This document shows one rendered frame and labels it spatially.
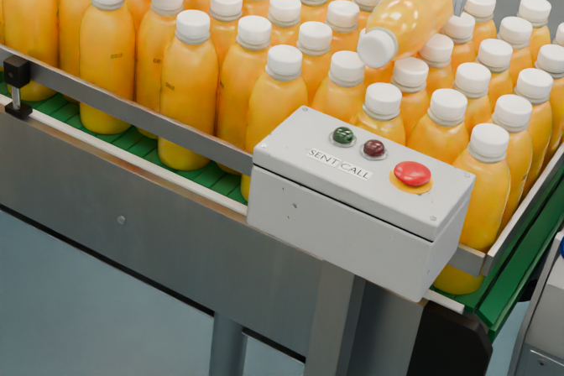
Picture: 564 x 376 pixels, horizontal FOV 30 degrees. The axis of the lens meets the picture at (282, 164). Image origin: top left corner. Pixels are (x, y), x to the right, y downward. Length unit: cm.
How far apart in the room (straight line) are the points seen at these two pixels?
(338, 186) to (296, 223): 8
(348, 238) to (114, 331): 139
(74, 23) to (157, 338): 113
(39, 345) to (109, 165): 105
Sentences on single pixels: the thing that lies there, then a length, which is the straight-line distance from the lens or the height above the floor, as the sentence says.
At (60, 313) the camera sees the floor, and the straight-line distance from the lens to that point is 242.
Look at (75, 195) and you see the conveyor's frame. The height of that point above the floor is 81.
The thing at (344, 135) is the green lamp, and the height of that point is 111.
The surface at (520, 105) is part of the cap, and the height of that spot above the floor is 110.
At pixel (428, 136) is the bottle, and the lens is 116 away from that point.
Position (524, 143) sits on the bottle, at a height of 106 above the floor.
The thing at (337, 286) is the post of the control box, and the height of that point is 95.
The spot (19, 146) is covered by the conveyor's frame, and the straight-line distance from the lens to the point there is 145.
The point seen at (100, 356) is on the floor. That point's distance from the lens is 233.
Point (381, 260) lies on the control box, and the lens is 103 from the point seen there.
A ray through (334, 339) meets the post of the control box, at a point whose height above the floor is 87.
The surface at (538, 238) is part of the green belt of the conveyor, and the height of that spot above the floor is 89.
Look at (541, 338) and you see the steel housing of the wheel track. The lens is 128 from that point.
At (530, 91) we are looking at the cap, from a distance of 123.
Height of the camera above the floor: 170
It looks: 36 degrees down
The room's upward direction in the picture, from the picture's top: 7 degrees clockwise
